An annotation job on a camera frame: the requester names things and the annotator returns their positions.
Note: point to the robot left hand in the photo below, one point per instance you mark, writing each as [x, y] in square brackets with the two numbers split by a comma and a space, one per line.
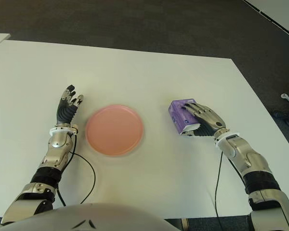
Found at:
[65, 113]

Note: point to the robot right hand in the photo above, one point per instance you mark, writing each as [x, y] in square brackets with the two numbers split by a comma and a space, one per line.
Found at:
[209, 120]

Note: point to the purple tissue paper pack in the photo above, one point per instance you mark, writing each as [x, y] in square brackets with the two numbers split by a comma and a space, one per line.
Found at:
[176, 113]

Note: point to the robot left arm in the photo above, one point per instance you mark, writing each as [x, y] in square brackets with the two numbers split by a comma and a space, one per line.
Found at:
[56, 144]

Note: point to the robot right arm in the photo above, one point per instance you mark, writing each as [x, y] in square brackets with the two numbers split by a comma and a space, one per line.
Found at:
[253, 158]

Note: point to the pink round plate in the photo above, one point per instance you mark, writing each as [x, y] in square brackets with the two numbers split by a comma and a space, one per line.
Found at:
[114, 131]

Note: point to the white handheld controller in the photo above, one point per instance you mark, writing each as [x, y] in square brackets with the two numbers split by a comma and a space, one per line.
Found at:
[285, 96]

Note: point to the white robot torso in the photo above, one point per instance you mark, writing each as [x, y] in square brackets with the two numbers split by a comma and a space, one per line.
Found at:
[98, 216]

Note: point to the white table with black gaps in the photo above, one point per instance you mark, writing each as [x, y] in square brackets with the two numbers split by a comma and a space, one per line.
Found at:
[279, 12]

